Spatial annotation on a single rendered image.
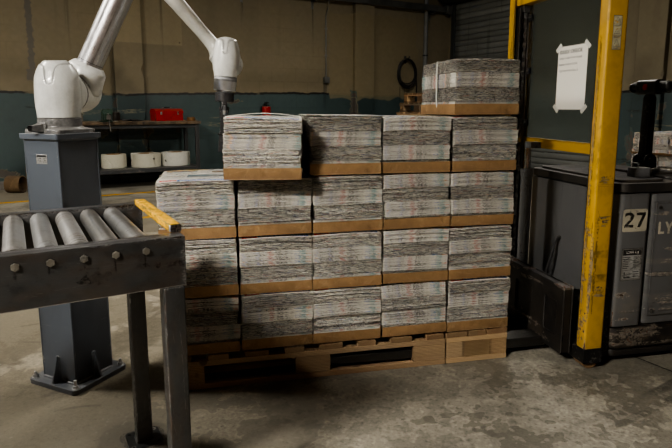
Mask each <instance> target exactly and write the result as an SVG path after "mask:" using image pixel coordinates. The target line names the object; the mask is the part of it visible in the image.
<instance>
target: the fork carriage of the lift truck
mask: <svg viewBox="0 0 672 448"><path fill-rule="evenodd" d="M510 258H511V261H510V264H509V265H510V266H511V269H510V275H508V277H509V278H510V280H511V281H510V283H511V284H510V285H511V286H510V287H511V288H510V290H509V292H508V293H509V295H508V298H509V299H508V308H507V309H508V313H509V314H510V315H511V316H513V317H514V322H515V323H517V324H518V325H520V326H521V327H522V328H524V329H532V330H533V331H534V332H536V333H537V334H539V335H540V336H541V341H542V342H543V343H545V344H546V345H548V346H549V347H551V348H552V349H553V350H555V351H556V352H558V353H559V354H561V353H565V352H567V353H570V342H571V328H572V314H573V300H574V287H573V286H571V285H569V284H567V283H565V282H563V281H561V280H559V279H557V278H555V277H553V276H551V275H549V274H547V273H545V272H543V271H541V270H539V269H537V268H535V267H533V266H531V265H529V264H527V263H525V262H523V261H521V260H519V259H517V258H515V257H513V256H512V257H510Z"/></svg>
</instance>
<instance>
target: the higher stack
mask: <svg viewBox="0 0 672 448"><path fill-rule="evenodd" d="M438 62H439V61H437V63H432V64H428V65H425V66H424V68H423V70H424V72H423V73H424V74H423V78H422V80H423V81H422V86H421V87H423V88H422V99H423V100H422V101H424V102H423V103H422V105H424V104H436V107H437V104H518V103H517V102H518V101H521V100H520V96H518V95H520V89H519V88H521V87H519V84H518V83H519V82H518V81H519V75H520V74H519V73H520V72H519V71H520V69H519V68H520V63H519V62H521V61H520V60H514V59H470V58H469V59H450V60H446V61H442V62H441V63H438ZM425 115H432V116H444V117H450V118H452V120H451V124H450V125H451V131H450V132H451V136H450V138H451V140H450V143H449V144H451V145H450V148H449V152H450V154H449V155H450V156H449V160H450V161H482V160H514V159H515V157H516V154H517V153H516V151H515V150H518V149H516V148H517V147H516V144H517V143H518V142H517V140H518V136H516V135H518V134H517V133H518V131H519V130H517V127H518V126H517V123H518V119H516V118H517V117H511V116H508V115H515V114H468V115H450V114H425ZM447 173H449V175H450V177H449V178H450V179H449V181H450V182H449V183H450V184H449V185H450V186H449V187H448V189H447V190H449V191H448V192H449V193H448V199H450V200H451V202H450V206H451V208H450V209H451V210H450V213H448V214H449V215H450V216H451V221H452V216H469V215H494V214H512V212H513V211H514V210H513V207H514V202H513V201H514V197H513V196H514V194H513V192H514V185H513V180H514V176H513V175H514V174H513V172H511V171H509V170H494V171H460V172H452V171H450V172H447ZM445 227H447V228H448V229H449V233H448V235H449V237H448V238H449V241H448V242H449V243H448V244H449V245H448V248H449V249H448V254H447V255H448V258H447V261H448V262H447V269H448V270H457V269H472V268H487V267H501V266H509V264H510V261H511V258H510V257H512V256H511V255H510V251H511V250H512V249H511V247H512V246H511V244H512V238H511V237H510V236H511V231H512V227H511V226H510V225H508V224H493V225H471V226H445ZM444 281H445V285H446V286H445V289H446V290H445V292H446V294H447V295H446V303H447V304H446V315H445V317H446V318H445V319H446V321H447V324H448V322H457V321H468V320H479V319H491V318H503V317H507V315H508V309H507V308H508V299H509V298H508V295H509V293H508V292H509V290H510V288H511V287H510V286H511V285H510V284H511V283H510V281H511V280H510V278H509V277H508V276H494V277H481V278H467V279H454V280H444ZM442 333H443V334H444V337H445V338H446V343H445V363H446V364H447V363H456V362H466V361H475V360H485V359H495V358H504V357H506V340H507V327H505V326H504V327H493V328H483V329H472V330H461V331H451V332H447V331H444V332H442Z"/></svg>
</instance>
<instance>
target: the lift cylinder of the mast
mask: <svg viewBox="0 0 672 448"><path fill-rule="evenodd" d="M532 148H541V142H536V141H525V154H524V168H520V176H521V183H520V202H519V221H518V240H517V259H519V260H521V261H523V262H525V263H527V264H528V248H529V231H530V213H531V195H532V177H533V174H534V169H533V168H531V151H532ZM559 239H561V236H560V235H558V236H557V237H556V238H555V239H554V242H553V245H552V248H551V252H550V255H549V258H548V261H547V264H546V266H545V269H544V271H543V272H545V273H546V272H547V270H548V267H549V265H550V262H551V259H552V256H553V253H554V249H555V246H556V243H557V240H559Z"/></svg>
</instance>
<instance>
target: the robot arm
mask: <svg viewBox="0 0 672 448"><path fill-rule="evenodd" d="M132 1H133V0H103V1H102V4H101V6H100V8H99V10H98V13H97V15H96V17H95V20H94V22H93V24H92V26H91V29H90V31H89V33H88V35H87V38H86V40H85V42H84V44H83V47H82V49H81V51H80V53H79V56H78V58H74V59H72V60H70V61H67V60H44V61H42V62H41V63H40V64H39V65H38V67H37V69H36V71H35V75H34V100H35V108H36V113H37V123H36V124H34V125H29V126H28V127H27V129H25V133H36V134H69V133H90V132H95V129H94V128H88V127H84V126H83V125H82V118H81V113H83V112H87V111H90V110H92V109H93V108H95V107H96V106H97V105H98V104H99V102H100V100H101V97H102V90H103V86H104V82H105V79H106V76H105V73H104V71H103V70H102V68H103V66H104V64H105V61H106V59H107V57H108V55H109V53H110V50H111V48H112V46H113V44H114V41H115V39H116V37H117V35H118V32H119V30H120V28H121V26H122V23H123V21H124V19H125V17H126V15H127V12H128V10H129V8H130V6H131V3H132ZM164 1H165V2H166V3H167V4H168V5H169V6H170V7H171V8H172V9H173V10H174V12H175V13H176V14H177V15H178V16H179V17H180V18H181V19H182V20H183V21H184V22H185V24H186V25H187V26H188V27H189V28H190V29H191V30H192V31H193V32H194V33H195V34H196V36H197V37H198V38H199V39H200V40H201V41H202V43H203V44H204V45H205V47H206V48H207V49H208V51H209V55H210V57H209V60H210V61H211V62H212V64H213V71H214V90H216V91H217V92H215V101H218V102H222V104H221V107H220V106H219V111H220V114H219V117H220V118H221V119H220V133H218V135H219V147H218V152H222V150H223V142H224V141H223V133H224V129H223V128H224V122H223V121H224V119H223V118H224V117H225V116H228V112H229V107H227V102H231V103H233V102H234V93H233V92H236V86H237V76H238V75H239V74H240V73H241V71H242V68H243V62H242V59H241V57H240V49H239V45H238V42H237V40H236V39H234V38H231V37H220V38H218V39H217V38H216V37H215V36H214V35H213V34H212V33H211V32H210V31H209V29H208V28H207V27H206V26H205V25H204V23H203V22H202V21H201V20H200V18H199V17H198V16H197V15H196V14H195V12H194V11H193V10H192V9H191V7H190V6H189V5H188V4H187V2H186V1H185V0H164Z"/></svg>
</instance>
